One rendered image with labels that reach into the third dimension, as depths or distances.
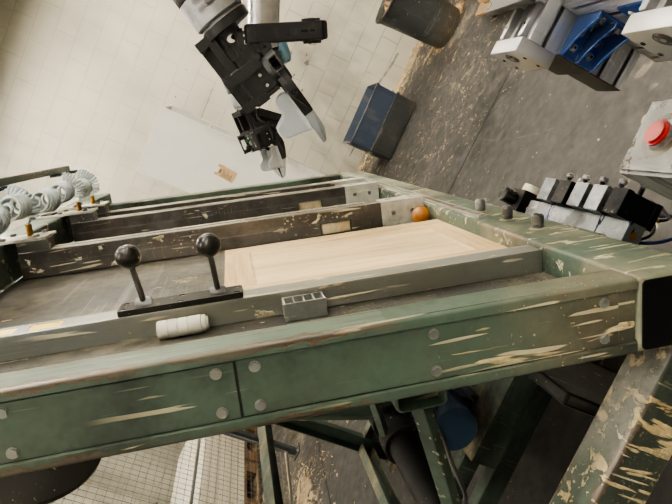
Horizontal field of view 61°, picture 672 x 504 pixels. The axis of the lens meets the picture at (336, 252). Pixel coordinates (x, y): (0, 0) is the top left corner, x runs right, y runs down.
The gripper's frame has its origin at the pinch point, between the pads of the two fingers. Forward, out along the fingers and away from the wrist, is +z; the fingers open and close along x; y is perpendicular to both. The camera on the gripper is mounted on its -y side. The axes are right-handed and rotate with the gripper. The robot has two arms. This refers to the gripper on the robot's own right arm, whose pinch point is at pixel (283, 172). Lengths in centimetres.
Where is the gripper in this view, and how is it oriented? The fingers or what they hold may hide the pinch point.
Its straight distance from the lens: 161.2
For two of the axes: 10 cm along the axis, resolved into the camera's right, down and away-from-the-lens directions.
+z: 3.7, 8.9, 2.7
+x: 7.1, -0.9, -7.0
